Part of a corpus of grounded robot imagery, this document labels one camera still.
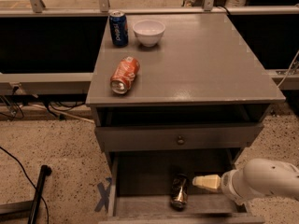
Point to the top drawer with knob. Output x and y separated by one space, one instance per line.
145 128

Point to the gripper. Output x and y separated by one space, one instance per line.
228 184

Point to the blue Pepsi can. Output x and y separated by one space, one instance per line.
118 28

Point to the black metal leg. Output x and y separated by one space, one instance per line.
27 209

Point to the red Coca-Cola can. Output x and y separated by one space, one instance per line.
124 75

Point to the orange can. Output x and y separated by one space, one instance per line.
179 191

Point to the white bowl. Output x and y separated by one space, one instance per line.
148 32

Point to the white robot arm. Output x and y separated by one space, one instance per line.
259 178

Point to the open middle drawer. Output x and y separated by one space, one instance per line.
142 182

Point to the grey wooden cabinet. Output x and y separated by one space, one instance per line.
201 60

